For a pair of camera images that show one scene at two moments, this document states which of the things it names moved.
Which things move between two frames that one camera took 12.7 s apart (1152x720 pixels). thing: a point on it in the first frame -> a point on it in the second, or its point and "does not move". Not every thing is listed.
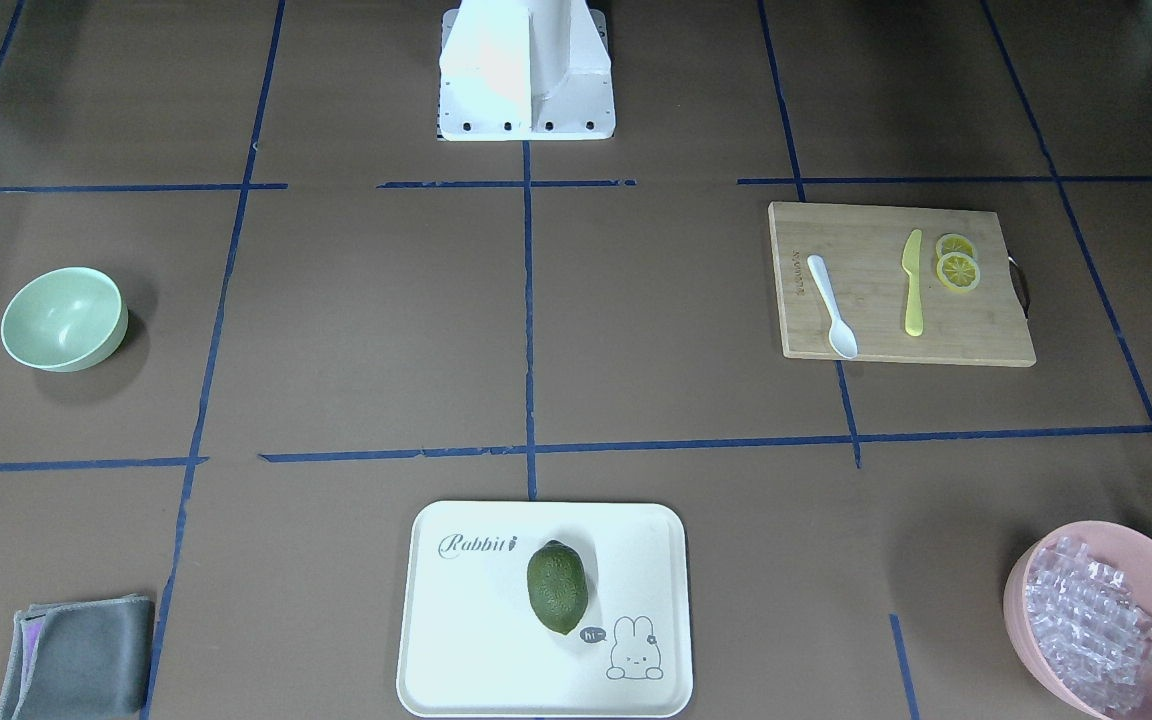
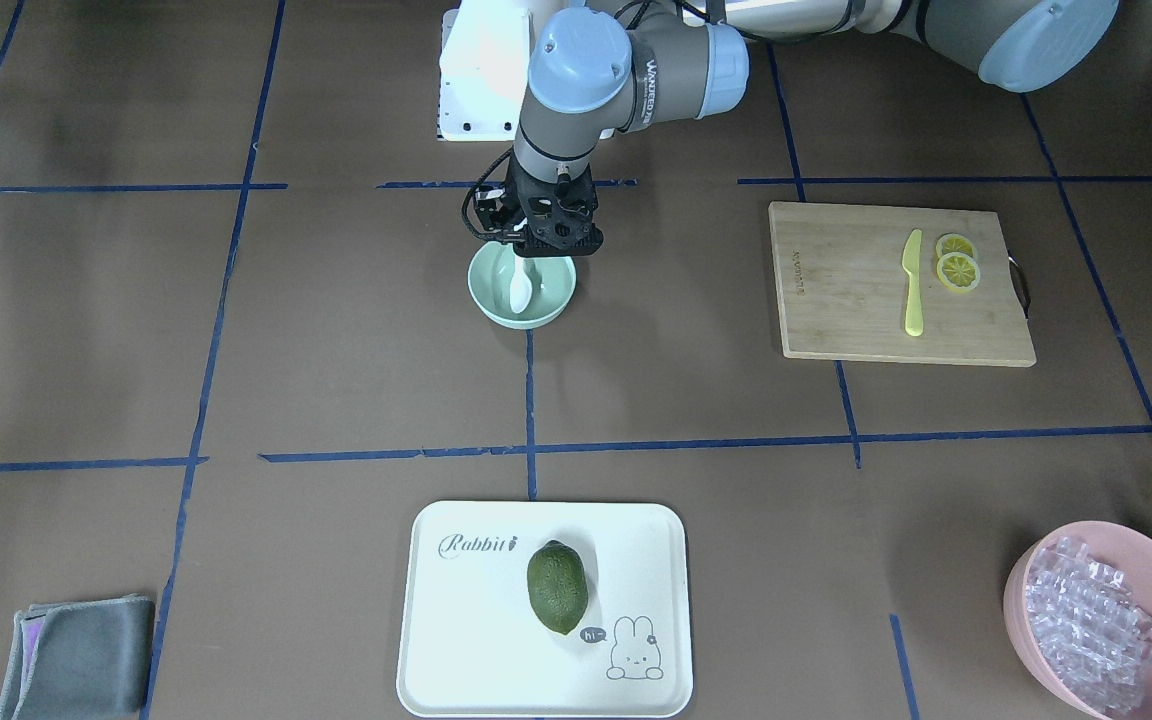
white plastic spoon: x=841 y=337 -> x=520 y=289
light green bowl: x=65 y=319 -> x=490 y=272
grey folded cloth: x=88 y=659 does not move
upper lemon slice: x=954 y=243 does not move
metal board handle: x=1020 y=286 does not move
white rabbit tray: x=545 y=610 does not move
